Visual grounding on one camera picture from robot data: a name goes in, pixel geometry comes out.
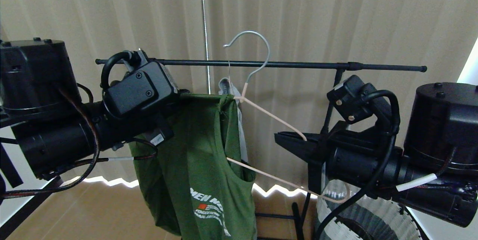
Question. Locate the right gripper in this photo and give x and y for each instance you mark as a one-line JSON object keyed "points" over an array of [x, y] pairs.
{"points": [[354, 161]]}

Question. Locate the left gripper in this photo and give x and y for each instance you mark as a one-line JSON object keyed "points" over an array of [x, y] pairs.
{"points": [[67, 139]]}

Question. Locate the pink clothes hanger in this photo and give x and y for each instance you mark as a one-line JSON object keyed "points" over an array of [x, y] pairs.
{"points": [[278, 118], [229, 72]]}

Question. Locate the green garment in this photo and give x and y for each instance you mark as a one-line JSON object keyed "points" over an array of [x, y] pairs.
{"points": [[198, 165]]}

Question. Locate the pale grey shorts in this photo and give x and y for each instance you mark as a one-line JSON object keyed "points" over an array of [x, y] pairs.
{"points": [[226, 85]]}

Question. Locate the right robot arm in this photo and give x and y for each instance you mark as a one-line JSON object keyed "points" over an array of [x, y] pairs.
{"points": [[444, 128]]}

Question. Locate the white laundry basket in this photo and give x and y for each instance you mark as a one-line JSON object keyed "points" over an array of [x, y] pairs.
{"points": [[369, 221]]}

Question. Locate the black clothes rack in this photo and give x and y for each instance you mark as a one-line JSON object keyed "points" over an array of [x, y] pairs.
{"points": [[298, 64]]}

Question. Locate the beige curtain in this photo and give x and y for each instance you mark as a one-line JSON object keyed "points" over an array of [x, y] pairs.
{"points": [[336, 16]]}

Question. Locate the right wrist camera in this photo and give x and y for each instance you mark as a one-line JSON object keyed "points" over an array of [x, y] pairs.
{"points": [[354, 100]]}

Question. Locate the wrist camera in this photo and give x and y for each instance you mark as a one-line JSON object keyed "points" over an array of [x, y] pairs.
{"points": [[142, 87], [354, 100]]}

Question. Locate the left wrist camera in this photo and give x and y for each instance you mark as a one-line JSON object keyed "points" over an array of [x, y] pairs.
{"points": [[142, 87]]}

